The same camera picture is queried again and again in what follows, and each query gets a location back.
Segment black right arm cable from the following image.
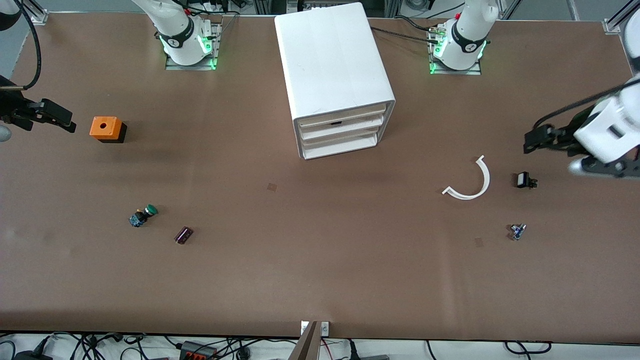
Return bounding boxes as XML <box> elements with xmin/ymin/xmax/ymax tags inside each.
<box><xmin>12</xmin><ymin>0</ymin><xmax>42</xmax><ymax>91</ymax></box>

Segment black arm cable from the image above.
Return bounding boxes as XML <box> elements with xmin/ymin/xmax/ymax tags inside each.
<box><xmin>532</xmin><ymin>79</ymin><xmax>640</xmax><ymax>130</ymax></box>
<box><xmin>12</xmin><ymin>0</ymin><xmax>42</xmax><ymax>91</ymax></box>

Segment white semicircular pipe clamp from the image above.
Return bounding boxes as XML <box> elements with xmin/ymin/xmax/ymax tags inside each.
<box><xmin>442</xmin><ymin>155</ymin><xmax>491</xmax><ymax>201</ymax></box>

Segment aluminium frame profile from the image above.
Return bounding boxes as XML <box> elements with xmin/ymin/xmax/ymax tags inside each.
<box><xmin>19</xmin><ymin>0</ymin><xmax>49</xmax><ymax>25</ymax></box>
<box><xmin>602</xmin><ymin>0</ymin><xmax>640</xmax><ymax>34</ymax></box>

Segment black power strip red switches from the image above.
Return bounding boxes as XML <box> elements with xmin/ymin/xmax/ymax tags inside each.
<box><xmin>179</xmin><ymin>341</ymin><xmax>219</xmax><ymax>360</ymax></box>

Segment brown wooden board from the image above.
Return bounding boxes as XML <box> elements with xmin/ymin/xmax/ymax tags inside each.
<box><xmin>287</xmin><ymin>321</ymin><xmax>321</xmax><ymax>360</ymax></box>

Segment white divided plastic bin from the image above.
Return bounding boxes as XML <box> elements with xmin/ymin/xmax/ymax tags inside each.
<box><xmin>274</xmin><ymin>1</ymin><xmax>397</xmax><ymax>161</ymax></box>

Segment green push button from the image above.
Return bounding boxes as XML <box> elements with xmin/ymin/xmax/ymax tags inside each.
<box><xmin>128</xmin><ymin>204</ymin><xmax>159</xmax><ymax>229</ymax></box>

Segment orange box with black base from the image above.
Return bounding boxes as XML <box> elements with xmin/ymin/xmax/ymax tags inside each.
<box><xmin>89</xmin><ymin>116</ymin><xmax>128</xmax><ymax>144</ymax></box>

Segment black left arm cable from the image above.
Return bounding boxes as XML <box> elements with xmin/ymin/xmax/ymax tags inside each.
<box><xmin>532</xmin><ymin>79</ymin><xmax>640</xmax><ymax>130</ymax></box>

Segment white plastic drawer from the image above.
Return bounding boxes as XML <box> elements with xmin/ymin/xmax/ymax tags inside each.
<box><xmin>300</xmin><ymin>125</ymin><xmax>382</xmax><ymax>150</ymax></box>
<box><xmin>295</xmin><ymin>103</ymin><xmax>389</xmax><ymax>128</ymax></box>
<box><xmin>298</xmin><ymin>114</ymin><xmax>386</xmax><ymax>141</ymax></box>
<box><xmin>302</xmin><ymin>134</ymin><xmax>379</xmax><ymax>161</ymax></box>

